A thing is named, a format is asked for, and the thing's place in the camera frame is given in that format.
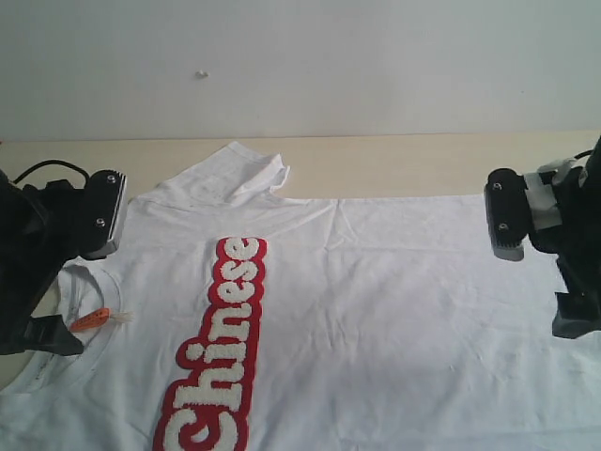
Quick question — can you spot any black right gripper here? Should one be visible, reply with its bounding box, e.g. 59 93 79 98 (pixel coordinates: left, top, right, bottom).
531 144 600 339

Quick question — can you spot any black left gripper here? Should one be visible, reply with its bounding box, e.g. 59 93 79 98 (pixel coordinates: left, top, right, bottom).
1 171 91 356

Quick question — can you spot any white t-shirt red lettering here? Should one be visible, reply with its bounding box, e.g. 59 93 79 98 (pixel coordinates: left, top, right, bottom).
1 143 600 450

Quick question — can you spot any orange neck tag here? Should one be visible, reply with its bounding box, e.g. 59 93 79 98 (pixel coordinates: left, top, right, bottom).
69 307 111 333

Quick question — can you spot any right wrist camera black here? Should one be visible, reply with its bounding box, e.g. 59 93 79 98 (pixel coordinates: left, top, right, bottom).
484 168 532 262

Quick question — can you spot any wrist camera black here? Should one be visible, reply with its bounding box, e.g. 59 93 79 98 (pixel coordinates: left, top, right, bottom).
76 169 127 260
484 168 532 262

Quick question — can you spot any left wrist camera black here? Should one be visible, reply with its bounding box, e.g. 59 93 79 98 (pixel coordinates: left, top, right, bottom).
76 169 127 260

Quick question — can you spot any black left camera cable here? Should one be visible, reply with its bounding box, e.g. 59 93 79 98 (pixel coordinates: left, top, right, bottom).
9 159 91 185

